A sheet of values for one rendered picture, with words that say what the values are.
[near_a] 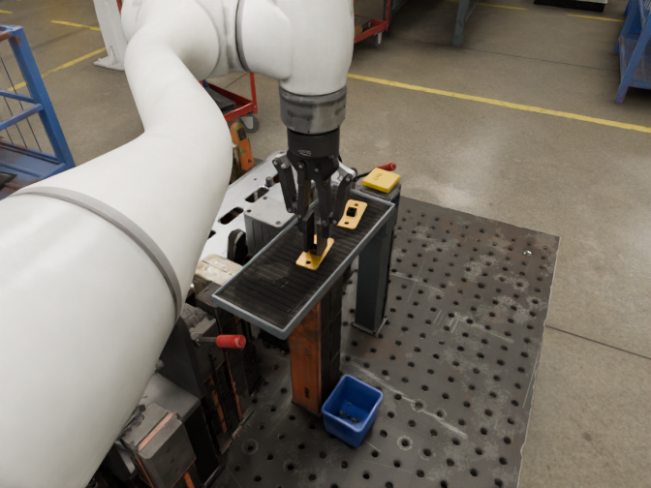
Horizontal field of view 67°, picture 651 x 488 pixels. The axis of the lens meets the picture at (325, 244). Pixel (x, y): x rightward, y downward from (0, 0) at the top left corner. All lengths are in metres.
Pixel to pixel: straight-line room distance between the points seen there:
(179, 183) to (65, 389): 0.13
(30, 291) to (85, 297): 0.02
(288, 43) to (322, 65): 0.05
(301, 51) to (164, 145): 0.34
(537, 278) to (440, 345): 0.41
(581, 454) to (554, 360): 0.41
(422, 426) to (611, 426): 1.17
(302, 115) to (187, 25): 0.17
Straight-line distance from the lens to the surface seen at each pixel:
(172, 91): 0.40
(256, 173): 1.35
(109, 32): 5.10
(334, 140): 0.70
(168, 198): 0.26
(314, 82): 0.63
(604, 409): 2.27
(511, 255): 1.63
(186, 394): 0.93
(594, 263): 2.87
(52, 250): 0.21
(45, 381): 0.19
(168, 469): 0.82
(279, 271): 0.82
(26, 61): 3.06
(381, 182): 1.03
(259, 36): 0.63
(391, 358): 1.30
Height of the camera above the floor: 1.73
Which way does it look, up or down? 41 degrees down
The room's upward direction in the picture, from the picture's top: straight up
